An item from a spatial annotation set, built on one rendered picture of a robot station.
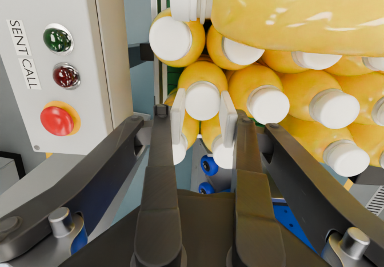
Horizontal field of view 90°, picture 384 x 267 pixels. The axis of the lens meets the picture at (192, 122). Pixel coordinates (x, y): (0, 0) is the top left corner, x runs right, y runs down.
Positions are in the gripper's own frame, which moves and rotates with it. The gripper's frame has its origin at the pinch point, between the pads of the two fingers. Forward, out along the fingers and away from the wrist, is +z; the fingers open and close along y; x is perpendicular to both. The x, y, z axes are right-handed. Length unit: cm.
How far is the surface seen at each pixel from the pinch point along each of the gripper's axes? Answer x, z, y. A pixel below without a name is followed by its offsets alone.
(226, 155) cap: -6.3, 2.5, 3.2
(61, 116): -1.9, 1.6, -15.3
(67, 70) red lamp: 3.0, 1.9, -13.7
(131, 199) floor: -133, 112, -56
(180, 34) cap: 6.7, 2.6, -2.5
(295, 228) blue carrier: -23.8, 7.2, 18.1
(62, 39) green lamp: 5.8, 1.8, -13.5
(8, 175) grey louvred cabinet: -99, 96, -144
